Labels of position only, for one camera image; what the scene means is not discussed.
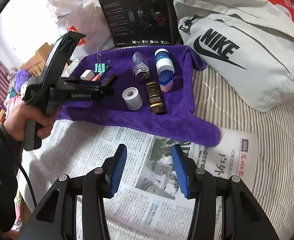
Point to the white USB charger plug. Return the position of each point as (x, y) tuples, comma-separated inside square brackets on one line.
[(87, 75)]

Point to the person left hand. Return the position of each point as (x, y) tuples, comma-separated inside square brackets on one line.
[(14, 125)]

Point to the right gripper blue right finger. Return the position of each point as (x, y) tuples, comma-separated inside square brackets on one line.
[(242, 215)]

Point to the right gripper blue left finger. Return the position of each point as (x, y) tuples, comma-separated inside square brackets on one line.
[(55, 215)]

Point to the plush toys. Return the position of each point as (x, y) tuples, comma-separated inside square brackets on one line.
[(16, 91)]

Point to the black gold lipstick tube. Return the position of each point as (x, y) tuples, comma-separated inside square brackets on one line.
[(155, 100)]

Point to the blue pink eraser case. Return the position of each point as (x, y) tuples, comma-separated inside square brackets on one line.
[(166, 80)]

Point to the purple towel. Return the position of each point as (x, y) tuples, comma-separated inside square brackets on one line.
[(179, 122)]

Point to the green binder clip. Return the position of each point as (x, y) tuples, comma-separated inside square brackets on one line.
[(101, 67)]

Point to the pink lip balm tube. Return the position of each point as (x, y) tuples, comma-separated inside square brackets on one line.
[(97, 77)]

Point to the grey Nike bag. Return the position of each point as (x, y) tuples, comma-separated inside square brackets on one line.
[(250, 43)]

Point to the newspaper sheet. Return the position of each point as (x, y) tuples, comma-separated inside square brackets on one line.
[(149, 203)]

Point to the wooden headboard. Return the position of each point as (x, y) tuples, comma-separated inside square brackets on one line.
[(36, 64)]

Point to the white tape roll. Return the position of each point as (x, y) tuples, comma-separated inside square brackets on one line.
[(132, 98)]

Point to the white Miniso plastic bag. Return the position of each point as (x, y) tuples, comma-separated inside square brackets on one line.
[(86, 17)]

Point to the white blue medicine bottle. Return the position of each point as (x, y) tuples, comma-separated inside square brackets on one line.
[(163, 61)]

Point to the dark sleeve forearm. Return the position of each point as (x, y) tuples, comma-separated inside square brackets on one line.
[(8, 181)]

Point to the clear bottle with pills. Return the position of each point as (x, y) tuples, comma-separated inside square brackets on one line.
[(141, 70)]

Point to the black headset box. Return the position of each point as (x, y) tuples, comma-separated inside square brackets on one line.
[(138, 22)]

